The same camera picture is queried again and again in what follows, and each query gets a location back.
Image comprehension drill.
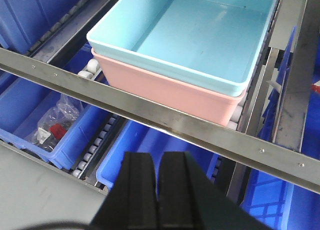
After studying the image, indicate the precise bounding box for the dark blue bin with bag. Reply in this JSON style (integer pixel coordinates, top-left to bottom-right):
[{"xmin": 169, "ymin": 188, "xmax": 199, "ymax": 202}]
[{"xmin": 0, "ymin": 71, "xmax": 110, "ymax": 170}]

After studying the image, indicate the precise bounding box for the stainless steel shelf rack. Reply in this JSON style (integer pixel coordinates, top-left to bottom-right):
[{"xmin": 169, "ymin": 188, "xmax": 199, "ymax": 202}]
[{"xmin": 0, "ymin": 0, "xmax": 320, "ymax": 193}]

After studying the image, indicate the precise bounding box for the pink plastic box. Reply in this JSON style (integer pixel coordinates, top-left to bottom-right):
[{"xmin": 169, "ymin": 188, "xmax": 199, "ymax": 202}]
[{"xmin": 91, "ymin": 51, "xmax": 247, "ymax": 126}]

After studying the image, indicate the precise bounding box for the dark blue bin lower right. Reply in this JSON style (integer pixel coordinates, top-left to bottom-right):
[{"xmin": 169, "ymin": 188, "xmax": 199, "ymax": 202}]
[{"xmin": 241, "ymin": 27, "xmax": 320, "ymax": 230}]

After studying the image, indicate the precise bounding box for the light blue plastic box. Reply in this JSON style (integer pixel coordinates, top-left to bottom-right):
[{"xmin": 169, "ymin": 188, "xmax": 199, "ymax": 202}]
[{"xmin": 86, "ymin": 0, "xmax": 278, "ymax": 97}]

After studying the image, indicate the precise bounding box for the dark blue bin lower middle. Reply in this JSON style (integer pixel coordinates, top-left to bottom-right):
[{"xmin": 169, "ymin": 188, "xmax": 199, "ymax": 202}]
[{"xmin": 96, "ymin": 120, "xmax": 221, "ymax": 190}]

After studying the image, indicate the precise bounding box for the white roller track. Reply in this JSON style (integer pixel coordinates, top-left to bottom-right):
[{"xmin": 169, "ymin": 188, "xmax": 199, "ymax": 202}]
[{"xmin": 71, "ymin": 113, "xmax": 120, "ymax": 180}]

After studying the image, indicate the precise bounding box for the clear plastic parts bag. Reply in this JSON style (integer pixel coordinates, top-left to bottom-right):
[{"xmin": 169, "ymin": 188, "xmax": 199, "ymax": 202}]
[{"xmin": 26, "ymin": 94, "xmax": 84, "ymax": 152}]

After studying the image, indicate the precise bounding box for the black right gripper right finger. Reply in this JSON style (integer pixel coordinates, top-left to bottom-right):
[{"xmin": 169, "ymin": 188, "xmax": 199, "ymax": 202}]
[{"xmin": 158, "ymin": 151, "xmax": 269, "ymax": 230}]

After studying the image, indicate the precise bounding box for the dark blue bin upper left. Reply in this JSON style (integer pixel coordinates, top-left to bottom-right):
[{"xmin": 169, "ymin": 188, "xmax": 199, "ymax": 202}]
[{"xmin": 0, "ymin": 0, "xmax": 83, "ymax": 54}]

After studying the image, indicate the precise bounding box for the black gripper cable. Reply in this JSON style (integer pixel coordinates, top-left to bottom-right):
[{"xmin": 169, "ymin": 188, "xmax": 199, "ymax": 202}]
[{"xmin": 24, "ymin": 221, "xmax": 88, "ymax": 230}]

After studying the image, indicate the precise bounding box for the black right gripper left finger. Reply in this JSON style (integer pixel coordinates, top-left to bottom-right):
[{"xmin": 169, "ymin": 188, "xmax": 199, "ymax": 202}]
[{"xmin": 90, "ymin": 152, "xmax": 158, "ymax": 230}]

